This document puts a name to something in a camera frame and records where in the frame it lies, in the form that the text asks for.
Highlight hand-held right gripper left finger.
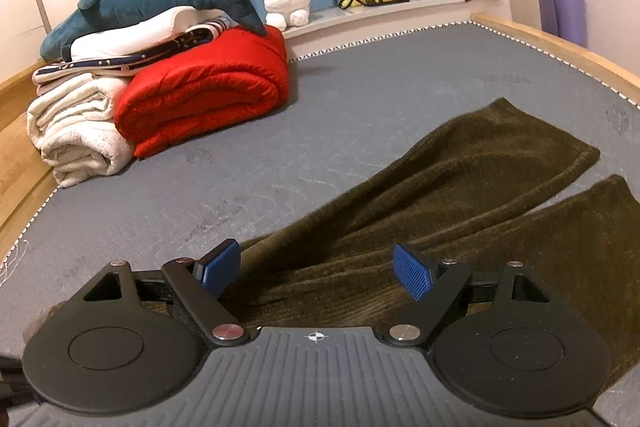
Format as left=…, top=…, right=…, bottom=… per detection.
left=82, top=238, right=251, bottom=348

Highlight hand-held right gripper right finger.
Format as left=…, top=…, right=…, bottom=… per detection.
left=382, top=243, right=548, bottom=349

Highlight olive corduroy pants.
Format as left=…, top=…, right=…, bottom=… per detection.
left=220, top=97, right=640, bottom=393

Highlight red folded quilt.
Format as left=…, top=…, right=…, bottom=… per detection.
left=114, top=25, right=290, bottom=159

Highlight grey quilted mattress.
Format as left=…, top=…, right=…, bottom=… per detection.
left=0, top=21, right=640, bottom=427

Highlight white folded blanket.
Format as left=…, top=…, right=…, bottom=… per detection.
left=27, top=74, right=136, bottom=188

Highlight navy star-print folded blanket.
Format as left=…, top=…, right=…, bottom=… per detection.
left=32, top=19, right=231, bottom=98

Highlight white pillow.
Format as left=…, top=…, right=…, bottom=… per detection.
left=70, top=6, right=211, bottom=62

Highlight white window sill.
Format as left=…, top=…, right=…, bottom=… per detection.
left=282, top=0, right=501, bottom=40

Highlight white plush toy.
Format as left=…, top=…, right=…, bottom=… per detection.
left=263, top=0, right=312, bottom=29

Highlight blue shark plush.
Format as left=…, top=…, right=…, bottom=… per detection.
left=40, top=0, right=275, bottom=60

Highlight purple yoga mat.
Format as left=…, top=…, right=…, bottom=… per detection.
left=536, top=0, right=587, bottom=48

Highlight wooden bed frame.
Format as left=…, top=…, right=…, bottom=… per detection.
left=0, top=13, right=640, bottom=258

